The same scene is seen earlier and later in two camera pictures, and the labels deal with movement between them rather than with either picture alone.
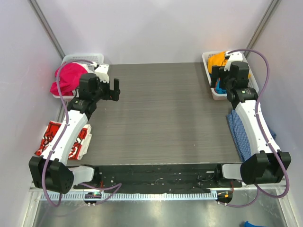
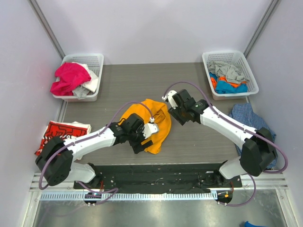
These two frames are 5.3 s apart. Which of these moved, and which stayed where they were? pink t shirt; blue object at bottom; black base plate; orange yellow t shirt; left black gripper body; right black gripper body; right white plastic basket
Moved: left black gripper body; orange yellow t shirt; right black gripper body
Stayed: black base plate; right white plastic basket; pink t shirt; blue object at bottom
